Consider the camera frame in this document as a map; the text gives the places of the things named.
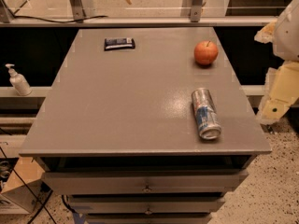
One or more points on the silver blue energy drink can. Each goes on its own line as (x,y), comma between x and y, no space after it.
(205,114)

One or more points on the grey drawer cabinet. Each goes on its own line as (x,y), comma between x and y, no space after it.
(117,134)

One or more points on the red apple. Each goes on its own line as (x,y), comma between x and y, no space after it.
(206,52)

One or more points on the white pump bottle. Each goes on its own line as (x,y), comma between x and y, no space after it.
(18,81)

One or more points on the cardboard box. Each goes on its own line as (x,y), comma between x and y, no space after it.
(18,195)

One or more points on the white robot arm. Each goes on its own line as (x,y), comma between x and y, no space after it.
(283,33)

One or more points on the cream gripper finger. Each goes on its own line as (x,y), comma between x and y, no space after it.
(281,91)

